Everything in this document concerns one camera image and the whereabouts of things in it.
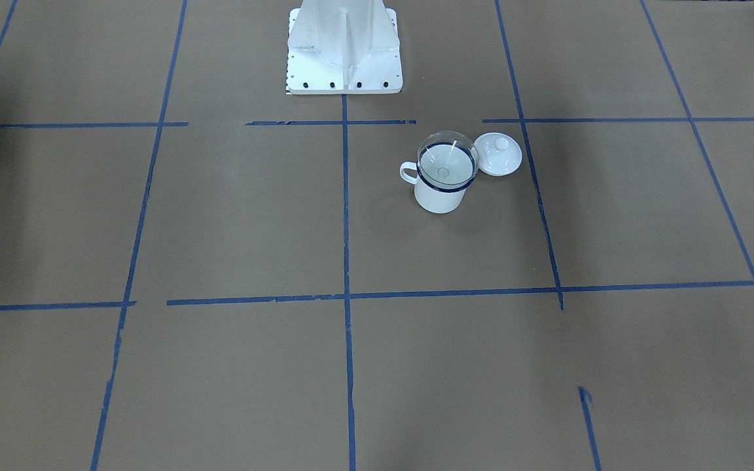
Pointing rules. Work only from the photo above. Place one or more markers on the white enamel mug blue rim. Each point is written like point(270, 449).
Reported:
point(431, 200)

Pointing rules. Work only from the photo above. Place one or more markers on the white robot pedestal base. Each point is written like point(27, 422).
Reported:
point(343, 47)

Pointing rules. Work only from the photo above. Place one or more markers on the clear glass funnel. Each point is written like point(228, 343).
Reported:
point(447, 161)

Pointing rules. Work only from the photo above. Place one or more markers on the white ceramic lid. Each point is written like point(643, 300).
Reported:
point(498, 154)

